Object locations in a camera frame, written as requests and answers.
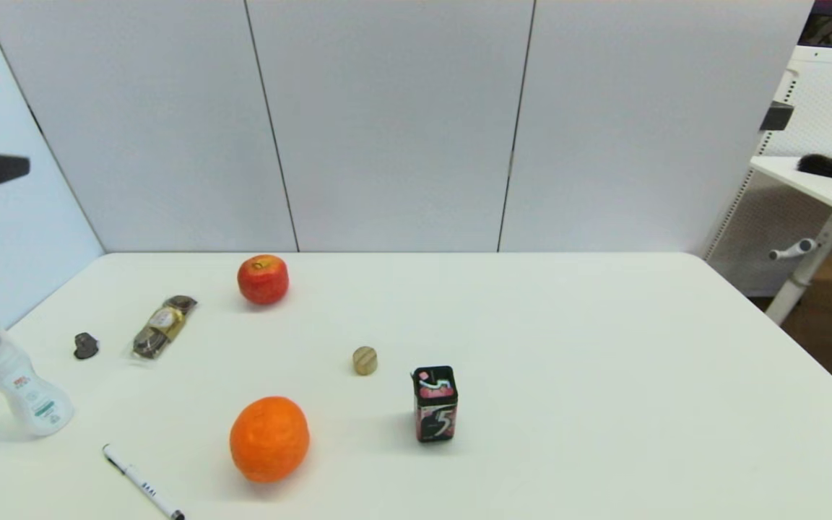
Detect black gum box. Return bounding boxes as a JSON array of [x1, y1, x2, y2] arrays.
[[410, 365, 459, 443]]

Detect red apple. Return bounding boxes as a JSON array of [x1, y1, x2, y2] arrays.
[[236, 254, 290, 306]]

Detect orange fruit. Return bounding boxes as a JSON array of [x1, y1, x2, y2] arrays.
[[228, 396, 311, 484]]

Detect clear wrapped chocolate pack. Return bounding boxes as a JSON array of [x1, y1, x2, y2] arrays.
[[131, 295, 199, 360]]

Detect white marker pen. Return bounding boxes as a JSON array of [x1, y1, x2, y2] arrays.
[[101, 443, 186, 520]]

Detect white side table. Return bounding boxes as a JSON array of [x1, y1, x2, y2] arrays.
[[751, 155, 832, 326]]

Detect white plastic bottle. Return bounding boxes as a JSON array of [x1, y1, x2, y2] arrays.
[[0, 324, 76, 438]]

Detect black furry brush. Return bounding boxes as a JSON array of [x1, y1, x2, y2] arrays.
[[797, 152, 832, 181]]

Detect white pegboard partition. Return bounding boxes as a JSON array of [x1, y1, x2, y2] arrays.
[[705, 45, 832, 297]]

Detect white table crank handle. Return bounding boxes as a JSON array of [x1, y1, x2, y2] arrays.
[[769, 238, 820, 261]]

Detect small grey wall box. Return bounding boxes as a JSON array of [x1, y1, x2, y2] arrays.
[[760, 100, 797, 131]]

